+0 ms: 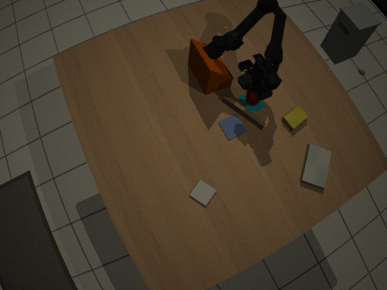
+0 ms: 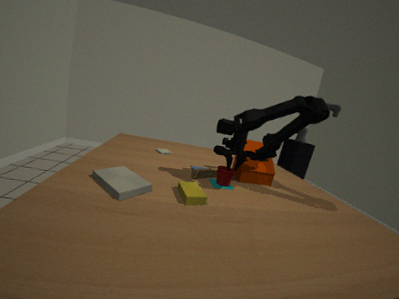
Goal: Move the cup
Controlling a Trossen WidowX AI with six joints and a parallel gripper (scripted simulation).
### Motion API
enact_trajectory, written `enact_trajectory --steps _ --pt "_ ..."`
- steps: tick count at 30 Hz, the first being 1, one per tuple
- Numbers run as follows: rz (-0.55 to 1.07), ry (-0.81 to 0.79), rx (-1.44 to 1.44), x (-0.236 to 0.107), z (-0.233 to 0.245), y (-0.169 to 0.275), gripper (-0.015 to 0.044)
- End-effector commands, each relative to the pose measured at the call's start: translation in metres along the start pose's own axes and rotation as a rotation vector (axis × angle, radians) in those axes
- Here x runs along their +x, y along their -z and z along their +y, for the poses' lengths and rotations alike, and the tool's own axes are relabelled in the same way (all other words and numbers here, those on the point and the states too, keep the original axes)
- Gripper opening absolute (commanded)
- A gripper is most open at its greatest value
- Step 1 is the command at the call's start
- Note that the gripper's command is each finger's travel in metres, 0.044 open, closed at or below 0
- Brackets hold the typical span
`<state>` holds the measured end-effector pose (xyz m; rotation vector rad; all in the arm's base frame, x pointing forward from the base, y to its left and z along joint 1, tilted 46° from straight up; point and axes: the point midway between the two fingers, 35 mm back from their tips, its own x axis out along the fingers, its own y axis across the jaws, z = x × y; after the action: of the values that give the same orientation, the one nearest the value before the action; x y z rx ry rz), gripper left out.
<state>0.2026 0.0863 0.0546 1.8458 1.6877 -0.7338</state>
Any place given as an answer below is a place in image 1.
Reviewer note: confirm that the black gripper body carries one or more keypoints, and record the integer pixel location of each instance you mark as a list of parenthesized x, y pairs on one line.
[(262, 92)]

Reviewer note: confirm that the grey square tile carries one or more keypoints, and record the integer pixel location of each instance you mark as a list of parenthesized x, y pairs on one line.
[(203, 193)]

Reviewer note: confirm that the yellow rectangular block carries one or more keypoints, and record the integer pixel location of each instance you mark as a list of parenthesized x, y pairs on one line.
[(294, 118)]

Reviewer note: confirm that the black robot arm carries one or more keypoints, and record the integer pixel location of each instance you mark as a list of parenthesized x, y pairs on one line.
[(274, 53)]

